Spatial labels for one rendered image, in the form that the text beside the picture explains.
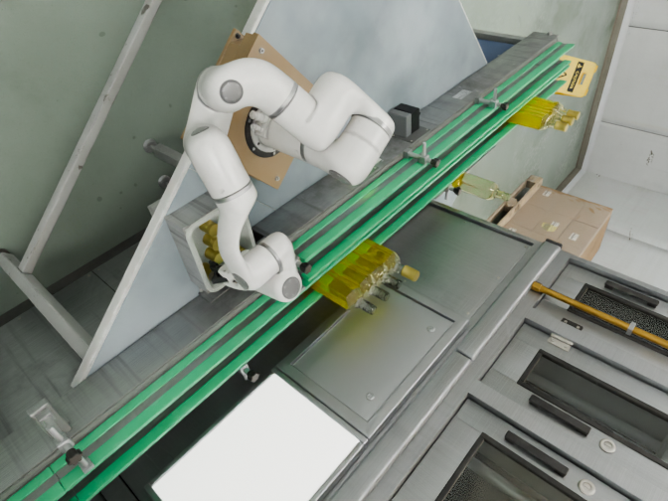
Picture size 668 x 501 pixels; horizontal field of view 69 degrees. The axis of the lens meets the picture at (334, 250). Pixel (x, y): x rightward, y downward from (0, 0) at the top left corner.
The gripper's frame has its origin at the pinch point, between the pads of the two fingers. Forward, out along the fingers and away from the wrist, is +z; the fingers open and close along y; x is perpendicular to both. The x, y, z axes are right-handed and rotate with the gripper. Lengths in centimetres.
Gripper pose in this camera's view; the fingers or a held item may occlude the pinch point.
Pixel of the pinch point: (223, 260)
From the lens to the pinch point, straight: 129.6
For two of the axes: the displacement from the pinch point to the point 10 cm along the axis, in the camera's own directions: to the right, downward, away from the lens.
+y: 6.6, -5.6, 5.0
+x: -3.0, -8.1, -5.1
